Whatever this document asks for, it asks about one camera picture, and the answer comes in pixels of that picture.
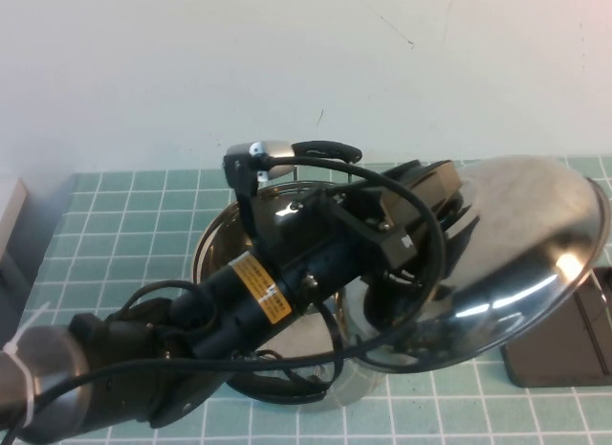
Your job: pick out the beige panel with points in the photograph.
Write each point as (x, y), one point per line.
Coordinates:
(10, 215)

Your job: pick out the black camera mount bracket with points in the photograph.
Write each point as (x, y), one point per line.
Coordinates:
(246, 201)

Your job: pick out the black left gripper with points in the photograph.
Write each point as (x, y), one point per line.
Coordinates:
(397, 246)

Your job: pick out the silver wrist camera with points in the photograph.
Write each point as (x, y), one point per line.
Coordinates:
(272, 150)

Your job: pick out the stainless steel cooking pot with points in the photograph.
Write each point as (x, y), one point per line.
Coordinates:
(334, 392)

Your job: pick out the black lid rack tray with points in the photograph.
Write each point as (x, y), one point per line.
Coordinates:
(550, 354)

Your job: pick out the steel pot lid black knob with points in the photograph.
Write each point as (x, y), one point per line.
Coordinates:
(526, 253)

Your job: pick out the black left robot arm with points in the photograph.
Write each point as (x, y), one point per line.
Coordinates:
(215, 311)

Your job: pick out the white zip tie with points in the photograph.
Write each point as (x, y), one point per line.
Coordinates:
(21, 368)

